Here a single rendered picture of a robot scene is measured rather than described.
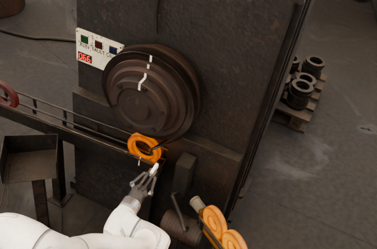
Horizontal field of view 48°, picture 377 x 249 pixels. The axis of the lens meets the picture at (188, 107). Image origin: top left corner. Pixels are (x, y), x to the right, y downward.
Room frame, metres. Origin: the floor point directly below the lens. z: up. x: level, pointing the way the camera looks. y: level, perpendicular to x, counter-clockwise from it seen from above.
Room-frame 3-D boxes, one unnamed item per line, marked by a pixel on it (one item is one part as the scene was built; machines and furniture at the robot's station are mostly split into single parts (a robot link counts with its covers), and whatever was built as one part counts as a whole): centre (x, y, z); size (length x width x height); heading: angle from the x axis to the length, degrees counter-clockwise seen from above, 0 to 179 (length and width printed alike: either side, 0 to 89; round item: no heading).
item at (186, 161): (1.46, -0.04, 0.68); 0.11 x 0.08 x 0.24; 163
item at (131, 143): (1.52, 0.18, 0.75); 0.18 x 0.03 x 0.18; 72
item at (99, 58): (1.71, 0.48, 1.15); 0.26 x 0.02 x 0.18; 73
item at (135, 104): (1.42, 0.21, 1.11); 0.28 x 0.06 x 0.28; 73
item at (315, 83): (3.34, -0.57, 0.22); 1.20 x 0.81 x 0.44; 71
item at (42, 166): (1.39, 0.74, 0.36); 0.26 x 0.20 x 0.72; 108
